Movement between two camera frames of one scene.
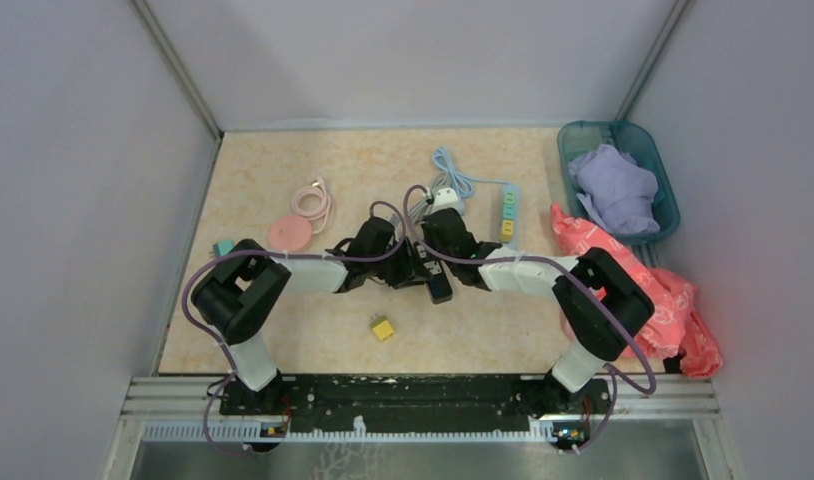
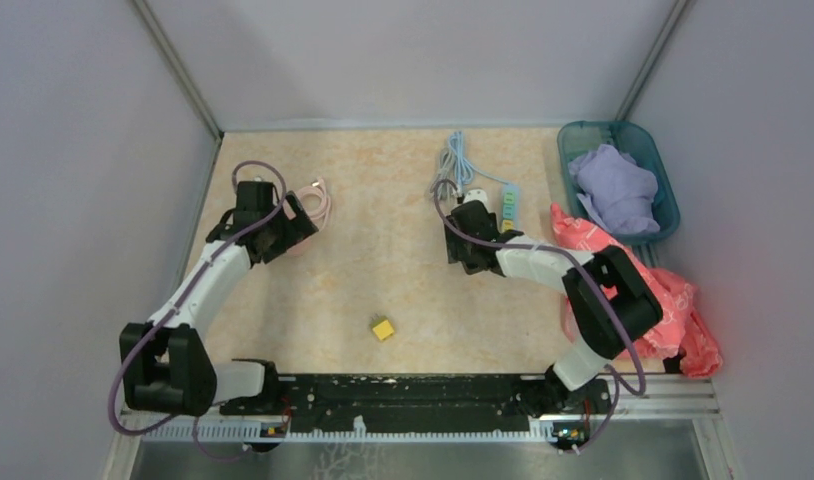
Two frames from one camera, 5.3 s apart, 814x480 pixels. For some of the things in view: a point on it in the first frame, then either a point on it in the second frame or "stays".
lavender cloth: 616,190 stays
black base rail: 422,404 stays
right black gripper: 427,234 to 455,249
